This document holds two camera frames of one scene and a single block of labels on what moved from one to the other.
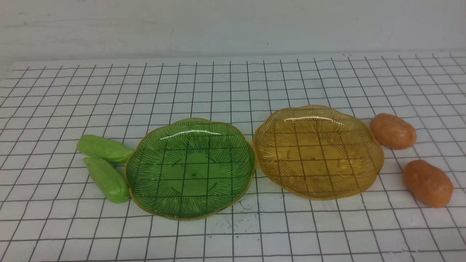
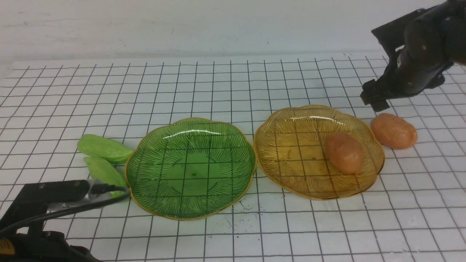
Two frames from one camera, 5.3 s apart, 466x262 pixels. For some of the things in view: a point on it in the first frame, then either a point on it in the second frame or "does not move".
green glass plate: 190,169 does not move
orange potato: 429,185 to 344,152
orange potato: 392,131 does not move
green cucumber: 109,149 does not move
